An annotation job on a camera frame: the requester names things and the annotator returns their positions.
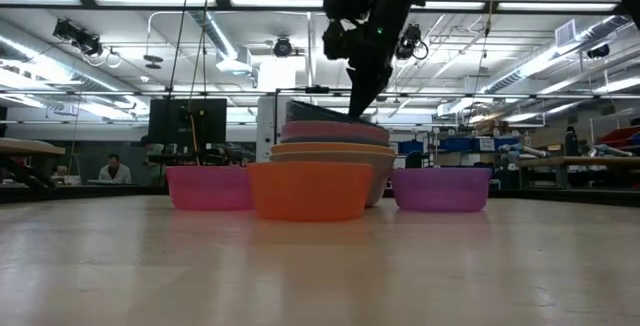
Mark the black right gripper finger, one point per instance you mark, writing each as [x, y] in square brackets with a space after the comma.
[365, 91]

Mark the grey bowl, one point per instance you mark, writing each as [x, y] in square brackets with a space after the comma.
[350, 140]

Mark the dusty pink bowl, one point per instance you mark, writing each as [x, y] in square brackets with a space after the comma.
[330, 130]

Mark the dark blue bowl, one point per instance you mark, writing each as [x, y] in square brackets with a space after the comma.
[310, 113]

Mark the beige bowl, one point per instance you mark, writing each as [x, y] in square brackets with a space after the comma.
[382, 176]

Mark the orange plastic bowl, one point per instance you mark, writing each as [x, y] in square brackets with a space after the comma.
[310, 191]

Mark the purple plastic bowl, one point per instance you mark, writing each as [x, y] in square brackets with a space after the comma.
[440, 190]

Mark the pink plastic bowl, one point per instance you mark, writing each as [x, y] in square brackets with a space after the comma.
[210, 188]

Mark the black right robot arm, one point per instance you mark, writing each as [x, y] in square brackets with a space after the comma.
[395, 1]

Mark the pale blue robot arm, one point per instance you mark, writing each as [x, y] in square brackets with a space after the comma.
[522, 151]
[612, 151]

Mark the blue storage bin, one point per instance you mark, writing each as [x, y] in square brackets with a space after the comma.
[455, 144]
[411, 147]
[506, 144]

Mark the white column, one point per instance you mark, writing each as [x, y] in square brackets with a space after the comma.
[265, 126]

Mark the black monitor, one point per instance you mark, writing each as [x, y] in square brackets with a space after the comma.
[187, 126]

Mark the white ceiling vent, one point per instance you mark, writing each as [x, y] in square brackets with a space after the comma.
[565, 32]

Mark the person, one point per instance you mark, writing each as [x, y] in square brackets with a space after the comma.
[572, 142]
[155, 158]
[115, 172]

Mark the round black ceiling fixture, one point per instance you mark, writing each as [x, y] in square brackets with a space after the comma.
[153, 58]

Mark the wooden workbench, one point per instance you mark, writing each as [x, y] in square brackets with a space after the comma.
[575, 161]

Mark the long ceiling light bar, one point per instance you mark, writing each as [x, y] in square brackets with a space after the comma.
[150, 2]

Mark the red storage bin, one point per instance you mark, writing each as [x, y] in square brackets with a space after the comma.
[620, 137]

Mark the light wooden table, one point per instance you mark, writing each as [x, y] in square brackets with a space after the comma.
[30, 146]

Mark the silver air duct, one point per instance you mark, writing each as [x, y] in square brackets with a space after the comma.
[212, 28]

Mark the small black ceiling camera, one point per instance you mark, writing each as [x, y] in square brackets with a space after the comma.
[598, 51]

